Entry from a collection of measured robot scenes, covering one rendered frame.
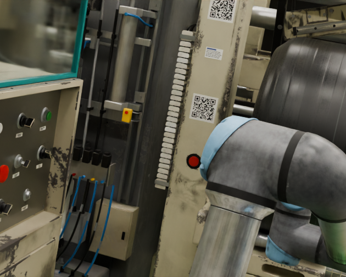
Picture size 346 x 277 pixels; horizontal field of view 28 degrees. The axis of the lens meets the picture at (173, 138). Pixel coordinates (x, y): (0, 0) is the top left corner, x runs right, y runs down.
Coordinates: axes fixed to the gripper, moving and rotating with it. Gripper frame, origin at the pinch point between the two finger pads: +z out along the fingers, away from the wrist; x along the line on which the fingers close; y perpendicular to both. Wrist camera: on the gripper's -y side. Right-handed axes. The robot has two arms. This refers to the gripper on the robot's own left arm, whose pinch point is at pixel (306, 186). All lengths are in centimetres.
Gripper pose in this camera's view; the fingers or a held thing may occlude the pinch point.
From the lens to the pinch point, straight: 176.4
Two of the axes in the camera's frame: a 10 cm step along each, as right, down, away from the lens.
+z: 2.6, -0.3, 9.7
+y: 2.0, -9.8, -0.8
